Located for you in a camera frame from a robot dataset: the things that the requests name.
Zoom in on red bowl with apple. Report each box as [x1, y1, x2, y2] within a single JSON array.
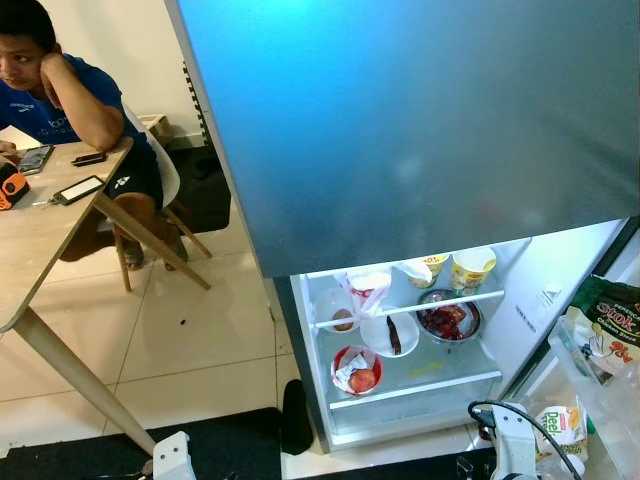
[[329, 344, 385, 397]]

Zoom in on blue grey fridge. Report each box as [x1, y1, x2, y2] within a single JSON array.
[[164, 0, 640, 480]]

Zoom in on white green Deeli packet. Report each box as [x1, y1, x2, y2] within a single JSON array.
[[532, 402, 590, 472]]

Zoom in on metal bowl with red food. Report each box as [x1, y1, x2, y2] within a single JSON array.
[[416, 289, 484, 345]]

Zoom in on white bowl with brown food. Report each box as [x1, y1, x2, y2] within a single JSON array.
[[359, 304, 422, 359]]

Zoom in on black slipper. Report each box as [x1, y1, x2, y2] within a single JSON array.
[[279, 377, 315, 457]]

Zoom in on green chicken stock pouch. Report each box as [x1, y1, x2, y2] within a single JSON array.
[[562, 274, 640, 387]]

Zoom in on yellow noodle cup in bag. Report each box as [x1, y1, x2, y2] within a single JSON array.
[[399, 252, 452, 290]]

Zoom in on white bowl with egg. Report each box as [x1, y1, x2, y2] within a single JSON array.
[[314, 287, 362, 334]]

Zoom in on white red plastic bag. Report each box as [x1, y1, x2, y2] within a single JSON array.
[[339, 267, 394, 320]]

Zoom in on dark blue carpet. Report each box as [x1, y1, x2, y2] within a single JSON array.
[[0, 404, 501, 480]]

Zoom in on white chair with wooden legs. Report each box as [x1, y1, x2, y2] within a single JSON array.
[[107, 104, 215, 294]]

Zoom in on smartphone with white screen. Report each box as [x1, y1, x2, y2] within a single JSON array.
[[51, 175, 106, 208]]

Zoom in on light wooden table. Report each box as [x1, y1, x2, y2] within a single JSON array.
[[0, 134, 214, 457]]

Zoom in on small black phone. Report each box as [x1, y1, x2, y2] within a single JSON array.
[[69, 151, 109, 168]]

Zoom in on man in blue shirt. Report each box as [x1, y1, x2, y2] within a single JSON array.
[[0, 0, 192, 272]]

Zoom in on grey smartphone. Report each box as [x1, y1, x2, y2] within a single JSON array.
[[9, 144, 57, 177]]

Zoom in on small orange radio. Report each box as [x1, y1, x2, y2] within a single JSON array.
[[0, 164, 30, 212]]

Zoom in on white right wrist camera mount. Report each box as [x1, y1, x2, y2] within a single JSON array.
[[489, 402, 542, 480]]

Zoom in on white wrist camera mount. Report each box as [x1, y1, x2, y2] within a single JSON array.
[[489, 402, 542, 480], [151, 430, 197, 480]]

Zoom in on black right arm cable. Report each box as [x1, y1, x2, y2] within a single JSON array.
[[467, 399, 583, 480]]

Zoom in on white fridge shelf rail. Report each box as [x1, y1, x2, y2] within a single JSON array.
[[309, 289, 507, 332]]

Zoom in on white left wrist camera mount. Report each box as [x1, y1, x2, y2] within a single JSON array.
[[151, 430, 197, 480]]

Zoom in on black foam wall panel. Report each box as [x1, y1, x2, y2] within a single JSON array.
[[163, 145, 234, 237]]

